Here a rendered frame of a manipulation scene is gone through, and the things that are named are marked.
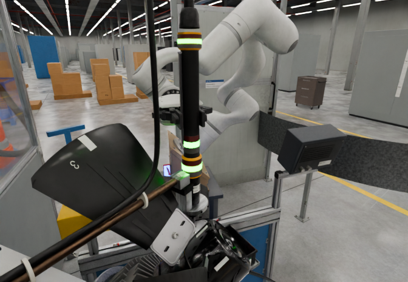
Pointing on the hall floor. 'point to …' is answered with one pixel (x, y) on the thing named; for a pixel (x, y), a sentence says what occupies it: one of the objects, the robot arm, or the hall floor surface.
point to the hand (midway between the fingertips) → (189, 118)
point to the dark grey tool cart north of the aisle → (310, 91)
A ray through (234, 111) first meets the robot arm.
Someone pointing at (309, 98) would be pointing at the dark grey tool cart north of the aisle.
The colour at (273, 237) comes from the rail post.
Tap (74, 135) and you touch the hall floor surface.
